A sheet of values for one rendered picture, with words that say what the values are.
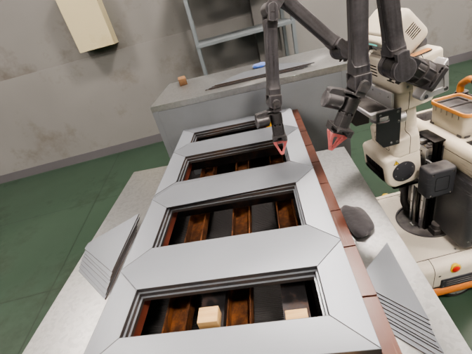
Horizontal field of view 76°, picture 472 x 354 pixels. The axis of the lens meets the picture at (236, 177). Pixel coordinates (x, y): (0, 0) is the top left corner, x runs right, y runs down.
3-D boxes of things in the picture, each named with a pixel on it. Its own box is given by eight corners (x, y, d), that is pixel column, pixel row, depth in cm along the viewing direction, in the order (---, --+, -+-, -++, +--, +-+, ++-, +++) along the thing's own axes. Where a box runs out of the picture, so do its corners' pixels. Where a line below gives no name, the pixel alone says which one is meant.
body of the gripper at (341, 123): (336, 133, 105) (345, 113, 101) (325, 123, 113) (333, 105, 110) (352, 137, 106) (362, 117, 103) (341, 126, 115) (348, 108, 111)
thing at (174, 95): (152, 112, 205) (149, 107, 203) (171, 88, 256) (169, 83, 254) (348, 69, 186) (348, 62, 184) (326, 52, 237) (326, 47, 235)
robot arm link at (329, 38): (282, -23, 118) (274, -17, 127) (263, 8, 121) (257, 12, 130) (359, 46, 133) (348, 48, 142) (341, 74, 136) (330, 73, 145)
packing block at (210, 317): (200, 331, 87) (196, 323, 85) (202, 315, 91) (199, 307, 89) (220, 329, 86) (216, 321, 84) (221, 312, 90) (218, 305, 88)
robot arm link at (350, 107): (364, 98, 102) (357, 94, 107) (347, 94, 100) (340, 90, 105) (356, 117, 105) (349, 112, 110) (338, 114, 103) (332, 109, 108)
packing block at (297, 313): (289, 336, 80) (286, 327, 78) (286, 318, 84) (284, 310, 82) (311, 333, 79) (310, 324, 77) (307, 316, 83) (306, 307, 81)
